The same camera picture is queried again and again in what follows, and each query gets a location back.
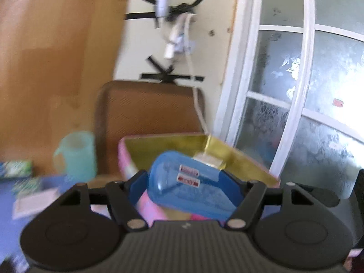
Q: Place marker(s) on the brown chair back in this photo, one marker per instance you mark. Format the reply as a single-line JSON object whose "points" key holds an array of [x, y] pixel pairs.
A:
{"points": [[148, 111]]}

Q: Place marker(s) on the pink biscuit tin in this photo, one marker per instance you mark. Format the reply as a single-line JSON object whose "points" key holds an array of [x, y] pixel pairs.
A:
{"points": [[170, 145]]}

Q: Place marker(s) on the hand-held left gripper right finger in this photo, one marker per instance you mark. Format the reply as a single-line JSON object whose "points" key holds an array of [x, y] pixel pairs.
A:
{"points": [[231, 187]]}

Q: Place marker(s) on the blue tablecloth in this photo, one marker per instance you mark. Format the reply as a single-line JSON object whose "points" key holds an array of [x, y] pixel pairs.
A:
{"points": [[17, 233]]}

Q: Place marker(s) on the green toothpaste box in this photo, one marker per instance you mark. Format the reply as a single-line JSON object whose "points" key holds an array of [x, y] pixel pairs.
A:
{"points": [[15, 169]]}

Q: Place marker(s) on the black tape cross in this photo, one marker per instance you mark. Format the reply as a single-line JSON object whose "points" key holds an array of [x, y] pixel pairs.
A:
{"points": [[167, 75]]}

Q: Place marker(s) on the teal plastic cup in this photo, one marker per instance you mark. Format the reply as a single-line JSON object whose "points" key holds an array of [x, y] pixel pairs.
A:
{"points": [[76, 156]]}

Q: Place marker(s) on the white window frame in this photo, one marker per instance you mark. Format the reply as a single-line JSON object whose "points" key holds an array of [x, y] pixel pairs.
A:
{"points": [[273, 71]]}

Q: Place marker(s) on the black tape star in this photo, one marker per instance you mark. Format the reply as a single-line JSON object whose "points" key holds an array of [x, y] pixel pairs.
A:
{"points": [[182, 7]]}

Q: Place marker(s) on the white power adapter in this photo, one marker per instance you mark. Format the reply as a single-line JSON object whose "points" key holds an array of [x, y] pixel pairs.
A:
{"points": [[177, 38]]}

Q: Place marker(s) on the blue plastic case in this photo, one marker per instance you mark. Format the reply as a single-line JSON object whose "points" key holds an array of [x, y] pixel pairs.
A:
{"points": [[187, 184]]}

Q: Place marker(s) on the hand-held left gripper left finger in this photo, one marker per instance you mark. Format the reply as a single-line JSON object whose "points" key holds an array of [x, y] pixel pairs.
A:
{"points": [[138, 186]]}

